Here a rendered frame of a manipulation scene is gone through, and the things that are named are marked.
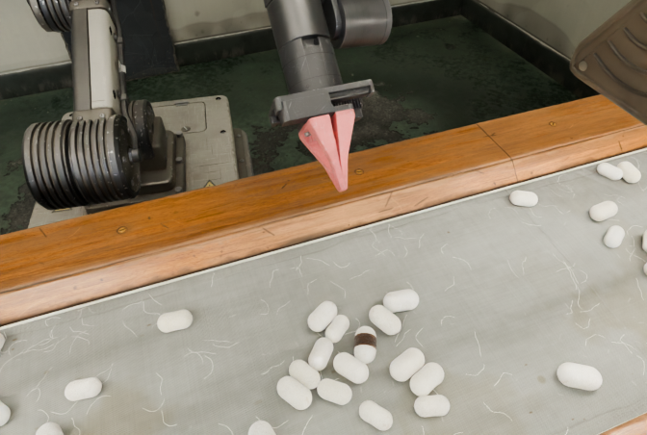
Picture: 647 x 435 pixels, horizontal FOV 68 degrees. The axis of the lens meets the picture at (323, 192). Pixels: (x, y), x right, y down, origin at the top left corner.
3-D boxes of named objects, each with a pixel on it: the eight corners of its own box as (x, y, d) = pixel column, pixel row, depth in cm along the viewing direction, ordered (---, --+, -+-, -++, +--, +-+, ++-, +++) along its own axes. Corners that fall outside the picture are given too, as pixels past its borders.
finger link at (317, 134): (397, 174, 47) (372, 84, 48) (328, 191, 45) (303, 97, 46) (375, 185, 54) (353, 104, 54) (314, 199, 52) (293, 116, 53)
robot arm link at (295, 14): (258, 10, 52) (272, -19, 47) (316, 7, 55) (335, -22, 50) (274, 70, 52) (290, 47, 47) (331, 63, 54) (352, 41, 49)
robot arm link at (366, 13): (252, -39, 54) (274, -84, 46) (343, -40, 58) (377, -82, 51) (275, 66, 54) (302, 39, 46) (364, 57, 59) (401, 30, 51)
